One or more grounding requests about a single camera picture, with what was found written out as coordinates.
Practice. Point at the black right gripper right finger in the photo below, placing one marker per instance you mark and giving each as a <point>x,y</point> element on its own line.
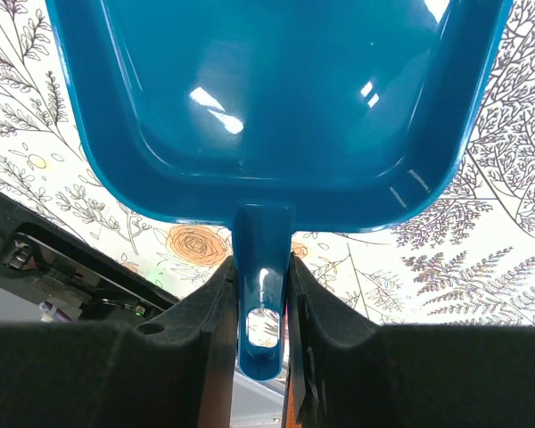
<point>346,371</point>

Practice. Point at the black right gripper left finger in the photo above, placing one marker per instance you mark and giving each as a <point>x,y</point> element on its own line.
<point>175,370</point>

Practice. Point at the blue plastic dustpan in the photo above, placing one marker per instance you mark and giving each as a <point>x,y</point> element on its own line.
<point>273,117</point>

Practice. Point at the floral patterned table mat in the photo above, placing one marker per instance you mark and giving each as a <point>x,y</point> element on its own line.
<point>470,258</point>

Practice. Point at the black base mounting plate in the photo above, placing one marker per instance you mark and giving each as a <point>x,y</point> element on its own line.
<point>46,273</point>

